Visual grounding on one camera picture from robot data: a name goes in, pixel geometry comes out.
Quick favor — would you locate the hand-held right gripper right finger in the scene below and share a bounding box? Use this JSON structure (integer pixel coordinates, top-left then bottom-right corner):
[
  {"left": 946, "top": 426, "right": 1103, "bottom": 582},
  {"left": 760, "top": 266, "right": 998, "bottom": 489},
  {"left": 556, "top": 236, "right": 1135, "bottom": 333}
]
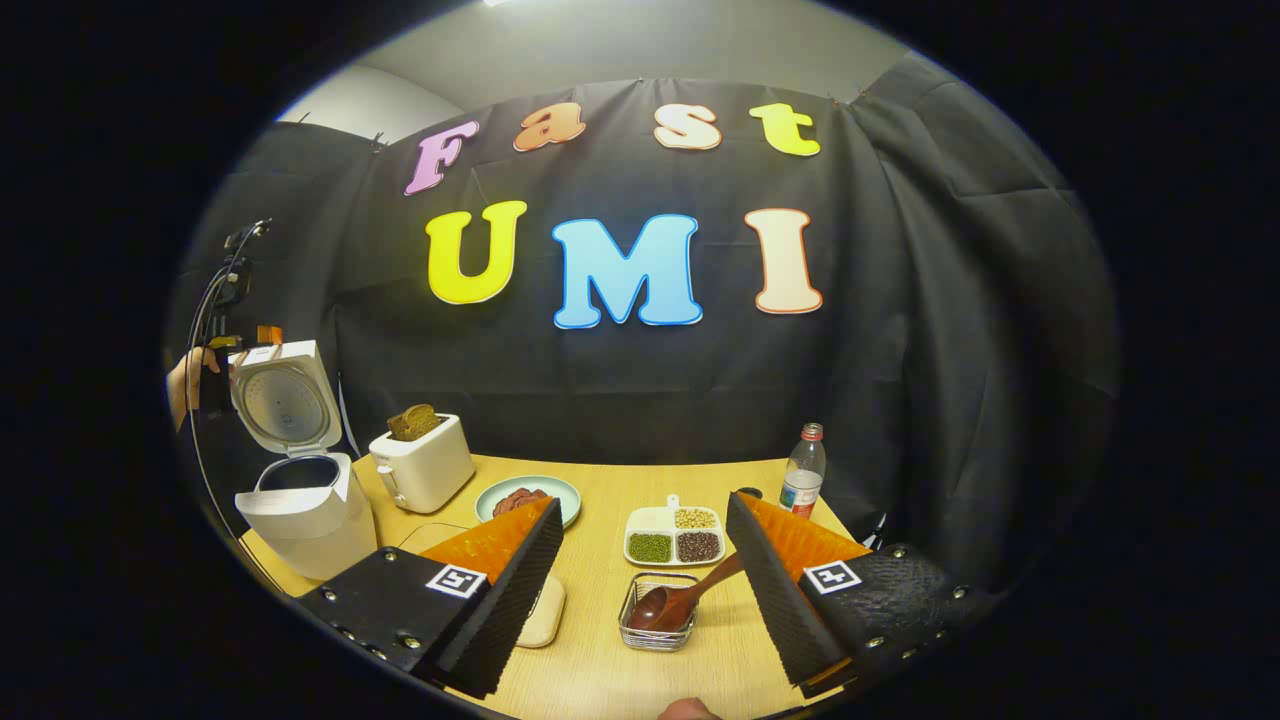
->
[{"left": 725, "top": 490, "right": 996, "bottom": 701}]

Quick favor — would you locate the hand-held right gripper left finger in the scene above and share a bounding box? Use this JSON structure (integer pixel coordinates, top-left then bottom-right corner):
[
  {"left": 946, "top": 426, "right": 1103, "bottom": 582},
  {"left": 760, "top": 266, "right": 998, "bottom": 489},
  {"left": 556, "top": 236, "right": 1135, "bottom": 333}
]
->
[{"left": 297, "top": 495, "right": 566, "bottom": 701}]

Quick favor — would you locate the brown wooden spoon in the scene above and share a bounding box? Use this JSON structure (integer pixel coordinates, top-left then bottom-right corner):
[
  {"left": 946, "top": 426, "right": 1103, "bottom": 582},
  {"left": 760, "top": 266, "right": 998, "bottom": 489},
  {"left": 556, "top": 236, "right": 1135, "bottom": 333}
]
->
[{"left": 628, "top": 550, "right": 746, "bottom": 633}]

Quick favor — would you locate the metal wire chopstick holder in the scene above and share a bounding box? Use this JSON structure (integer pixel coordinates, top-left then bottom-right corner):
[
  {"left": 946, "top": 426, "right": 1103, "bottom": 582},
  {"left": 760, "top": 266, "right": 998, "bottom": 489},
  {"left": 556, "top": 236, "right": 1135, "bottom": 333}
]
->
[{"left": 618, "top": 572, "right": 700, "bottom": 653}]

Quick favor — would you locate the white rice cooker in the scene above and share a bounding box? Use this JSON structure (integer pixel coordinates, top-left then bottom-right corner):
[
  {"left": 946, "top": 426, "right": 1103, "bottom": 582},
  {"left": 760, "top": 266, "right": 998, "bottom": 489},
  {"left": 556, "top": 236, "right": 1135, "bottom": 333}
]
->
[{"left": 230, "top": 340, "right": 379, "bottom": 583}]

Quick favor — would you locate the clear rice container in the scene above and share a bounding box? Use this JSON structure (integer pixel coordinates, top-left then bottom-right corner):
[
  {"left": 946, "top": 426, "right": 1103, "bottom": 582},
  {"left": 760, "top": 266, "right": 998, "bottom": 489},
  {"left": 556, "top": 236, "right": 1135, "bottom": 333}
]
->
[{"left": 398, "top": 522, "right": 568, "bottom": 649}]

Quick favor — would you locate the clear plastic water bottle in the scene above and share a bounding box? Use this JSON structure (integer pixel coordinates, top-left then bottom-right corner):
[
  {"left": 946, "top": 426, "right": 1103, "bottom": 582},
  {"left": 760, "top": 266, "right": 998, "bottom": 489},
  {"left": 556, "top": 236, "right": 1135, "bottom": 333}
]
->
[{"left": 779, "top": 422, "right": 828, "bottom": 520}]

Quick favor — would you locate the pale green plate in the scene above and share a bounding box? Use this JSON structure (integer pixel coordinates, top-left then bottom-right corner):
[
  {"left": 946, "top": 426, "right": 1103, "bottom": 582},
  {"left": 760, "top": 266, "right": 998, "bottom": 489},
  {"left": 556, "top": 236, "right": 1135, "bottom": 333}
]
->
[{"left": 474, "top": 475, "right": 582, "bottom": 531}]

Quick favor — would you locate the white divided dish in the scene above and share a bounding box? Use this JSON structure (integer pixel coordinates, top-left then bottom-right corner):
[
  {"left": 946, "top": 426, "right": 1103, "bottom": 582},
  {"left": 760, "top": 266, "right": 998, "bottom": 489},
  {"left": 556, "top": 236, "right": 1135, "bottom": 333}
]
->
[{"left": 623, "top": 494, "right": 726, "bottom": 568}]

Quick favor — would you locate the white toaster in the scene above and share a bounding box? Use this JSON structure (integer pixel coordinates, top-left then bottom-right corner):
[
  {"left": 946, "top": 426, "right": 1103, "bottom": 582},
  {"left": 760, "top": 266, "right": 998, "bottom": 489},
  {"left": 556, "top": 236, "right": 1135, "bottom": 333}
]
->
[{"left": 368, "top": 414, "right": 476, "bottom": 515}]

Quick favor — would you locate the black backdrop cloth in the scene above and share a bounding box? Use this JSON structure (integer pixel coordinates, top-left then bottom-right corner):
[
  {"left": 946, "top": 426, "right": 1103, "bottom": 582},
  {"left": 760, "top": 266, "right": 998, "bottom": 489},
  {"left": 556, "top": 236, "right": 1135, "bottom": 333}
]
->
[{"left": 165, "top": 50, "right": 1121, "bottom": 601}]

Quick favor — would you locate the black cable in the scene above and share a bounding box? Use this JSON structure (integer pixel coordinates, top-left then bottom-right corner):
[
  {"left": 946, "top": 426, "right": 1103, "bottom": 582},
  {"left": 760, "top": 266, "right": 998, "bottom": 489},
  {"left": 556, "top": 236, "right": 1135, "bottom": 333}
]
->
[{"left": 185, "top": 225, "right": 263, "bottom": 561}]

